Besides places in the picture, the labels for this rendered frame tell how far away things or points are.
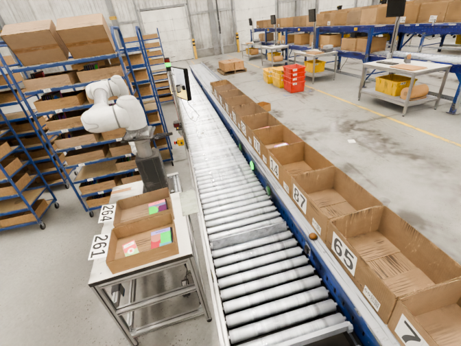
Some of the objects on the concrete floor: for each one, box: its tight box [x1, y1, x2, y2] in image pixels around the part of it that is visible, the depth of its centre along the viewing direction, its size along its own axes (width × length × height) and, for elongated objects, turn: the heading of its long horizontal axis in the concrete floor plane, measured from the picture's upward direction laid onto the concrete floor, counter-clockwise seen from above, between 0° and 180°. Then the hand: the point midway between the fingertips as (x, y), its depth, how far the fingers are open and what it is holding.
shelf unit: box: [0, 26, 156, 218], centre depth 280 cm, size 98×49×196 cm, turn 114°
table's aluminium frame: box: [91, 176, 212, 346], centre depth 200 cm, size 100×58×72 cm, turn 26°
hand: (169, 134), depth 256 cm, fingers closed
